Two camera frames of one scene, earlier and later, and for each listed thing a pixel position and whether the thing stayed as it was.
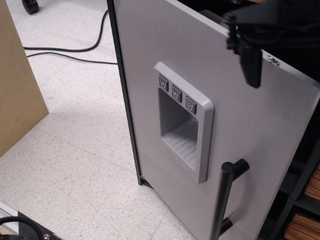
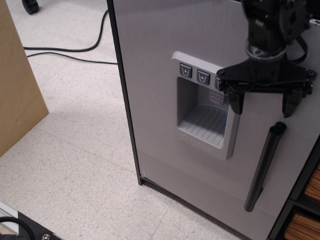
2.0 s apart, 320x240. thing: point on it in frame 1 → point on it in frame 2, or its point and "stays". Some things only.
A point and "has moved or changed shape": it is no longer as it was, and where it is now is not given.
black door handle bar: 229,171 → 276,130
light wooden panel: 22,107 stays
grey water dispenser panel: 186,114 → 205,122
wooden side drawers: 301,228 stays
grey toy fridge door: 192,109 has moved or changed shape
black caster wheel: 31,6 stays
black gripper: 293,22 → 277,76
